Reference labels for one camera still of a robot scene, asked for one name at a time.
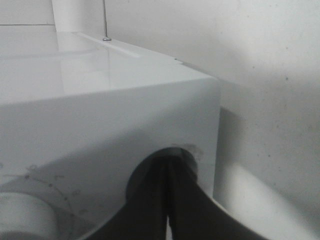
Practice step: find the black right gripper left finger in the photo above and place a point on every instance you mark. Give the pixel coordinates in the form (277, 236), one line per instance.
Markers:
(144, 216)

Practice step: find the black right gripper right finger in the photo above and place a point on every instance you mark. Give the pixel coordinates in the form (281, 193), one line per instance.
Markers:
(193, 215)

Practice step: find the round white door-release button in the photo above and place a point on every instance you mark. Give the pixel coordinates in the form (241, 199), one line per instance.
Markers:
(143, 167)

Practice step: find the white microwave oven body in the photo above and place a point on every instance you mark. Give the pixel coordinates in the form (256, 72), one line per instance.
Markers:
(78, 114)

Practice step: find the lower white timer knob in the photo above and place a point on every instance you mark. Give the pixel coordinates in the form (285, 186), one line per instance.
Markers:
(26, 217)

